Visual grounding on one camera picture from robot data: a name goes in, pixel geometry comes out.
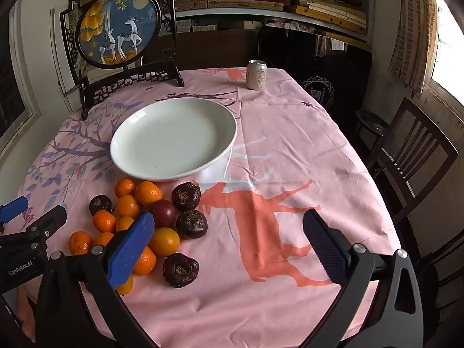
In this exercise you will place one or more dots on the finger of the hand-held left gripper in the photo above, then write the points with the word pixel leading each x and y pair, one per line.
pixel 50 219
pixel 14 206

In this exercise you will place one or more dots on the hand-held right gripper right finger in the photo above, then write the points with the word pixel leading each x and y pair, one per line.
pixel 326 248

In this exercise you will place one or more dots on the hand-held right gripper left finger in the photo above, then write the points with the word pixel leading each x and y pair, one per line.
pixel 131 248

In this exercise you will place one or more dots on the yellowish tangerine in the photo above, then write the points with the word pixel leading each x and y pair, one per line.
pixel 165 241

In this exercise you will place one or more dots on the smooth purple passion fruit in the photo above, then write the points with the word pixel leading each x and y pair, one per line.
pixel 164 211

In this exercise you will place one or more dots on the wrinkled dark passion fruit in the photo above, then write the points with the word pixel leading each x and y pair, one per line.
pixel 100 204
pixel 180 270
pixel 186 195
pixel 191 223

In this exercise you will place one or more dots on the white round plate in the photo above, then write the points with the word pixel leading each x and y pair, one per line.
pixel 174 137

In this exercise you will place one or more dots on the pink printed tablecloth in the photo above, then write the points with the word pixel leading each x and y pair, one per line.
pixel 272 145

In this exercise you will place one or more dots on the white framed window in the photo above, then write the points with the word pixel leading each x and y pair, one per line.
pixel 25 79

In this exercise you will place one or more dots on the round metal stand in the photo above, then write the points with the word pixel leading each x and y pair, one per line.
pixel 373 123

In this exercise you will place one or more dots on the dark wooden chair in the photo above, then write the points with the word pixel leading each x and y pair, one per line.
pixel 417 145

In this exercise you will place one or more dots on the beige beverage can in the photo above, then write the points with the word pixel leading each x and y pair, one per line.
pixel 256 76

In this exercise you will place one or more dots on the black glossy board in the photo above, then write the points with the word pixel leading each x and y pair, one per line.
pixel 326 61

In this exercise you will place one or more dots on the round deer picture table screen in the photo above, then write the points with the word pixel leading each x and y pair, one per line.
pixel 116 25

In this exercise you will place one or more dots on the dark brown cabinet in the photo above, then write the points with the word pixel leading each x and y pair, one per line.
pixel 217 50

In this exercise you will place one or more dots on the woven bamboo blind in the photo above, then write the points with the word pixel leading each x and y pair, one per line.
pixel 413 25

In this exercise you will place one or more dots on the bright window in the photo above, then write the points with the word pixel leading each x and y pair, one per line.
pixel 449 36

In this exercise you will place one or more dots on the white wall shelf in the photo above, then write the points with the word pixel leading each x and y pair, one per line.
pixel 275 12

